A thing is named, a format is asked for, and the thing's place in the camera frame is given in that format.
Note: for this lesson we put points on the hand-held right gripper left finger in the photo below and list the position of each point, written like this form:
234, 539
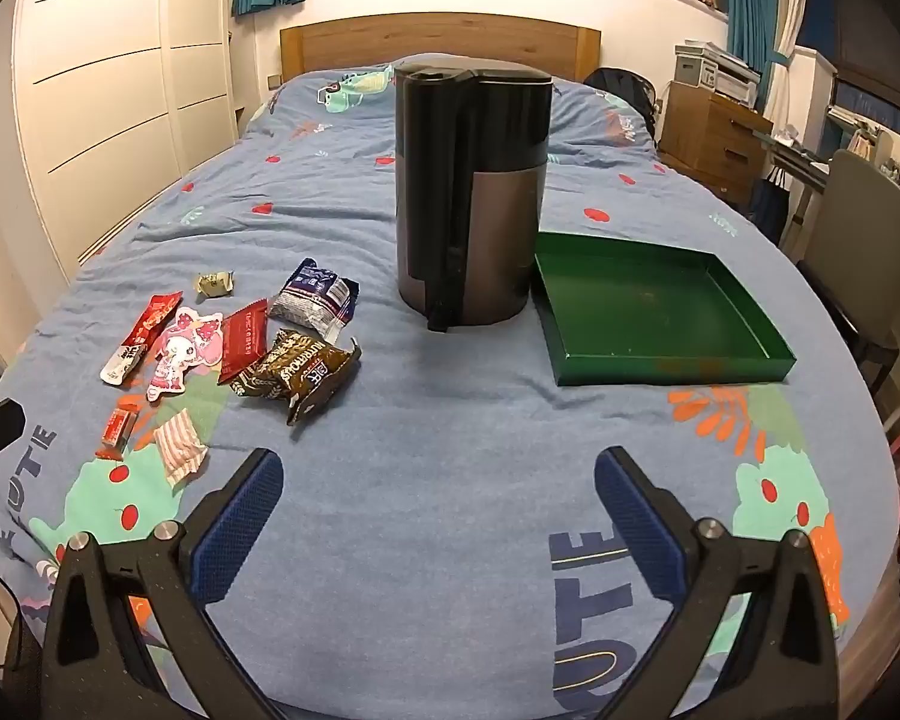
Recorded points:
244, 517

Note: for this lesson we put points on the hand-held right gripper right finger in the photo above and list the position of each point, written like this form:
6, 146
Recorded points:
637, 517

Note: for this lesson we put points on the pink striped candy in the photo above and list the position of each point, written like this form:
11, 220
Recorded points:
180, 450

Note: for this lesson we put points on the small red orange candy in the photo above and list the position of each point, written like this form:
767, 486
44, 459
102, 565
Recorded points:
116, 431

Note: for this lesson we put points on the brown snack packet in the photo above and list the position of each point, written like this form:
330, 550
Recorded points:
300, 371

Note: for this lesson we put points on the long red white sachet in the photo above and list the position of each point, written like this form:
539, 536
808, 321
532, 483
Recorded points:
139, 337

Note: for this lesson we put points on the pink cartoon snack packet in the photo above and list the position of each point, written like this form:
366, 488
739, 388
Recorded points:
180, 352

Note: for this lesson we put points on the dark red snack packet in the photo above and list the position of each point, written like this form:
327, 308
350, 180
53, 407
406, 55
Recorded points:
241, 337

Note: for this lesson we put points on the green cardboard tray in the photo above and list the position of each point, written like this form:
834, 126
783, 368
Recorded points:
645, 300

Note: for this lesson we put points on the blue white snack packet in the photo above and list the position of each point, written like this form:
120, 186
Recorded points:
311, 300

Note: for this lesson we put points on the small beige candy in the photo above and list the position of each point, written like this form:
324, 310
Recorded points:
214, 285

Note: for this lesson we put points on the printed blue bedsheet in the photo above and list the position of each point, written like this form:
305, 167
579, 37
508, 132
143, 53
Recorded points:
435, 427

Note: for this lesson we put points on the dark blue shopping bag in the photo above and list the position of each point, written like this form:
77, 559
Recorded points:
771, 202

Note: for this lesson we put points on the cream wardrobe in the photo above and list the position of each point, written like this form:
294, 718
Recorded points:
105, 90

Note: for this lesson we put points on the grey chair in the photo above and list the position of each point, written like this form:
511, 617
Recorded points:
855, 240

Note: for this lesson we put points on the wooden dresser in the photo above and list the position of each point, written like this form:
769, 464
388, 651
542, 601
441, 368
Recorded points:
709, 139

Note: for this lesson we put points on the white study desk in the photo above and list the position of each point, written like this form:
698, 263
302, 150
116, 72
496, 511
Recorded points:
799, 157

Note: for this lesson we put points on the black backpack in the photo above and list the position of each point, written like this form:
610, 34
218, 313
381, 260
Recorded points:
622, 90

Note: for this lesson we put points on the white printer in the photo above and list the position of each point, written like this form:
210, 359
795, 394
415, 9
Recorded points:
724, 75

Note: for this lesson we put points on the white tall cabinet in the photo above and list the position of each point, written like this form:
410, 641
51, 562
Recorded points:
810, 90

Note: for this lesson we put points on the wooden headboard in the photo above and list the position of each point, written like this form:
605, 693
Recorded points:
345, 45

